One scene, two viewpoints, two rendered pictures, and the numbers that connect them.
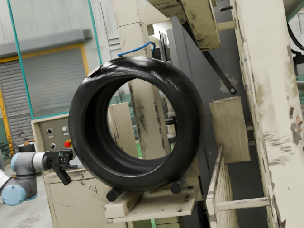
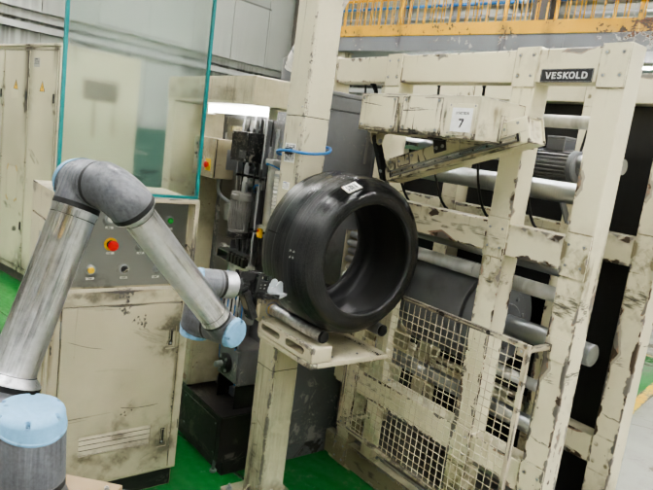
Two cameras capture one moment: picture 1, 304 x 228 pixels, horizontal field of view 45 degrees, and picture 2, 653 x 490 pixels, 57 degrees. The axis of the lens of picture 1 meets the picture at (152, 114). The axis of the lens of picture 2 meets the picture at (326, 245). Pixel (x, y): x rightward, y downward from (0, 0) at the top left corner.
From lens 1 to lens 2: 1.90 m
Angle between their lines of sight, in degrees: 52
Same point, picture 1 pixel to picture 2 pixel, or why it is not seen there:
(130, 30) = (316, 125)
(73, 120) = (317, 241)
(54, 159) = (248, 284)
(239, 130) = not seen: hidden behind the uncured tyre
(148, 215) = (352, 359)
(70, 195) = (98, 330)
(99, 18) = not seen: outside the picture
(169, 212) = (369, 356)
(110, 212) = (318, 356)
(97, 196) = (143, 332)
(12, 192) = (239, 329)
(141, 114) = not seen: hidden behind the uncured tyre
